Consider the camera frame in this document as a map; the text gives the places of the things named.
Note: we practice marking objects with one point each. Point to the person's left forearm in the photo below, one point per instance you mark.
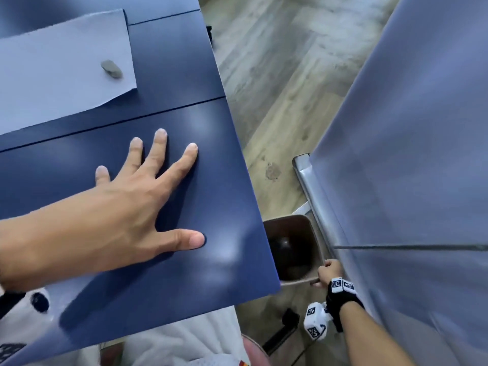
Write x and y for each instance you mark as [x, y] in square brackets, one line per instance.
[23, 253]

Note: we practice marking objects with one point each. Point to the person's left little finger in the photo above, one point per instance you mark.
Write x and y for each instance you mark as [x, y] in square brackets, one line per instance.
[103, 175]

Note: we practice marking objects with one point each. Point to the person's right forearm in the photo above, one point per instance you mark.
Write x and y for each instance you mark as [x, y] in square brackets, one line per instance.
[371, 339]

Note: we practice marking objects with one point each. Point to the person's left middle finger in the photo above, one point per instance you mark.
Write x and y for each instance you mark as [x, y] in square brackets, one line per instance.
[156, 152]

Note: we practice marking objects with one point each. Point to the person's right hand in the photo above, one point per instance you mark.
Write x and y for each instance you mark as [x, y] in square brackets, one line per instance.
[341, 293]

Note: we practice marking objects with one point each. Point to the person's left hand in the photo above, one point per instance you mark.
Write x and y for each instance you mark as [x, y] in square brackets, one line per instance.
[114, 224]

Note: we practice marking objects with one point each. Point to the large blue-grey fabric sheet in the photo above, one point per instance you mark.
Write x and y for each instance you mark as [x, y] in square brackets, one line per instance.
[411, 156]

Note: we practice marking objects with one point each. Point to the person's left thumb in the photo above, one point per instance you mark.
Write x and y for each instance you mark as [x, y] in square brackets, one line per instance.
[183, 240]

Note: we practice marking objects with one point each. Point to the black chair base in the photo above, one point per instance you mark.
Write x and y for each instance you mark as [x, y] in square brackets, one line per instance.
[282, 331]

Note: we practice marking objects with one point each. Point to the silver metal frame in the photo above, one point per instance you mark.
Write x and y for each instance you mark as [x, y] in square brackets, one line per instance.
[308, 186]

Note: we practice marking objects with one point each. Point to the white marker cube wrist tracker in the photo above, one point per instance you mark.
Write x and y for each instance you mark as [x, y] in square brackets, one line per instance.
[316, 320]

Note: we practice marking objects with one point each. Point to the white wrist device with black dot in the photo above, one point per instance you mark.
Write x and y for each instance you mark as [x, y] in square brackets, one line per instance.
[26, 312]

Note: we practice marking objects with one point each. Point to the small blue-grey cloth piece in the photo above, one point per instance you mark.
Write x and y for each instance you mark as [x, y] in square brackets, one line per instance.
[57, 72]

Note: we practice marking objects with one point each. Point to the pink stool seat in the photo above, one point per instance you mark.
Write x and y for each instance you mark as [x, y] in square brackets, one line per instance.
[256, 352]

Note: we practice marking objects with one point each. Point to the person's right fingers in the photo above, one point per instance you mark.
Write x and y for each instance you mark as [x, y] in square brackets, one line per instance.
[328, 271]

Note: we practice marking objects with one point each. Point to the brown plastic waste bin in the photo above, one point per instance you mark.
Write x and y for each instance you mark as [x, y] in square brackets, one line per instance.
[291, 247]

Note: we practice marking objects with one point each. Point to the white shirt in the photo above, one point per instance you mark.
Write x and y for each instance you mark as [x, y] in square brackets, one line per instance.
[179, 343]

